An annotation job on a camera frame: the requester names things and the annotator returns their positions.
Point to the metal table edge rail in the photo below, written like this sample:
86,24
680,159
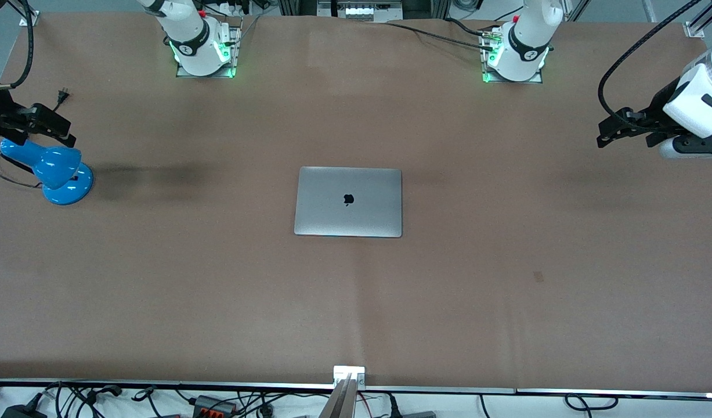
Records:
158,384

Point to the blue desk lamp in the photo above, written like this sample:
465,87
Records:
57,171

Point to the grey power adapter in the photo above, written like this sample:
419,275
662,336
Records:
419,414

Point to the aluminium table corner bracket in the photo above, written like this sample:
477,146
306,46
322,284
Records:
35,18
695,28

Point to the black plug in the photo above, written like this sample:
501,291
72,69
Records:
394,407

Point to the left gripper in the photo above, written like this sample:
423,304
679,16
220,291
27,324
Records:
656,111

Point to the silver grey laptop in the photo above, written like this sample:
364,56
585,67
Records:
348,200

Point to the aluminium frame profile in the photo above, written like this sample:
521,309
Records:
651,10

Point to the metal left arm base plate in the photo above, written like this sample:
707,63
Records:
488,74

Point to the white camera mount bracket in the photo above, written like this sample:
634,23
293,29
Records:
349,370

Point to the white power strip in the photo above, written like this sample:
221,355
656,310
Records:
234,7

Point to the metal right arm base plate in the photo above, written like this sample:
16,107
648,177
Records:
238,43

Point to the black power adapter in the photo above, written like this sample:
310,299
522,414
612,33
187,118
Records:
22,412

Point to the metal box with white connectors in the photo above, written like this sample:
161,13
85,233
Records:
361,10

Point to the aluminium camera mount bar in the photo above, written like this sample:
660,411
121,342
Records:
339,403

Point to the black orange connector block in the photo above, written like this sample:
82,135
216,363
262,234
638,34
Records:
213,405

